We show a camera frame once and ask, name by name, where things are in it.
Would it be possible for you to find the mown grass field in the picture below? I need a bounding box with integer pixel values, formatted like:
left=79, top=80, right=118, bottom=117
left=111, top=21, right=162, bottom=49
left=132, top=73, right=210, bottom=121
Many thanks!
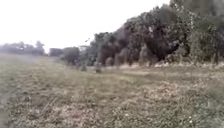
left=0, top=53, right=224, bottom=128

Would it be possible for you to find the distant row of trees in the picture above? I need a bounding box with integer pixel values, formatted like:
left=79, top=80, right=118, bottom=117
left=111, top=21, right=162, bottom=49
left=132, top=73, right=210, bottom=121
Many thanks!
left=0, top=40, right=46, bottom=56

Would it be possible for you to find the wood of dense trees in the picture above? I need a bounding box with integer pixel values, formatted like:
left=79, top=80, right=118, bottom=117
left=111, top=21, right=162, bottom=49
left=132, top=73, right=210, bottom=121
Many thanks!
left=49, top=0, right=224, bottom=68

